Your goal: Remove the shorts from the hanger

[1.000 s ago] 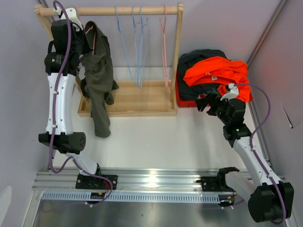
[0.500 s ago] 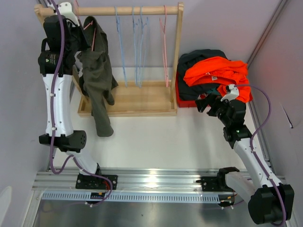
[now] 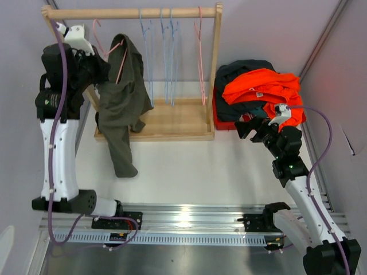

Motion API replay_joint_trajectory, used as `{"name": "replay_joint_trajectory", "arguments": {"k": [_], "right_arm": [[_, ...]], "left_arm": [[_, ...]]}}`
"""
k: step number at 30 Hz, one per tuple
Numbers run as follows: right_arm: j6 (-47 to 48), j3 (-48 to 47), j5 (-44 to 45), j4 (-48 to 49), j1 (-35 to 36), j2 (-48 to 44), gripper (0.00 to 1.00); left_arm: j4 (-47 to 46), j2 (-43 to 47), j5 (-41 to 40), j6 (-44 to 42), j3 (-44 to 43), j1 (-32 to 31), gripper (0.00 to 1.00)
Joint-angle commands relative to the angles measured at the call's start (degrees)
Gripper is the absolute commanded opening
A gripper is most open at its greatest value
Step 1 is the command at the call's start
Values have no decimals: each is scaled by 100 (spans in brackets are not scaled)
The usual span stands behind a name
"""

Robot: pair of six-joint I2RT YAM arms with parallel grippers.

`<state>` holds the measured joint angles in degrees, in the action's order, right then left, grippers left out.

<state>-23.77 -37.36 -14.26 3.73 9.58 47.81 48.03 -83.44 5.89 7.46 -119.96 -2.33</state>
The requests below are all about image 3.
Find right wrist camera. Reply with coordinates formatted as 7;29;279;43
268;104;292;126

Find dark navy shorts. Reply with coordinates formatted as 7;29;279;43
214;59;275;122

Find pink wire hanger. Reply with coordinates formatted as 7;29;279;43
92;19;127;84
194;6;206;105

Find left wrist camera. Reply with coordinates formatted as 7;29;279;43
56;22;95;56

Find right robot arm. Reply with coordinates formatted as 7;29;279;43
235;117;361;274

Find orange shorts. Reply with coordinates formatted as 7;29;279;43
222;68;306;128

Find red plastic bin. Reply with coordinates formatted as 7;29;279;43
213;85;266;130

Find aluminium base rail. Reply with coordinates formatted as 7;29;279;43
38;202;350;247

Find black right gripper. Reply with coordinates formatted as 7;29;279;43
233;116;283;160

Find light blue wire hanger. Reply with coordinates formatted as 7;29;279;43
170;7;179;107
160;7;169;104
139;8;154;107

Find green shorts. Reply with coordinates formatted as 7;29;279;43
249;107;268;118

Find olive grey shorts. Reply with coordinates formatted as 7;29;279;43
98;34;153;178

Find wooden clothes rack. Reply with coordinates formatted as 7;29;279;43
41;3;222;142

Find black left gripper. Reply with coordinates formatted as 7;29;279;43
70;45;111;92

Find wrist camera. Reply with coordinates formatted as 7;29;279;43
56;22;95;56
268;104;292;126

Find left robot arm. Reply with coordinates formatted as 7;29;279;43
32;43;124;229

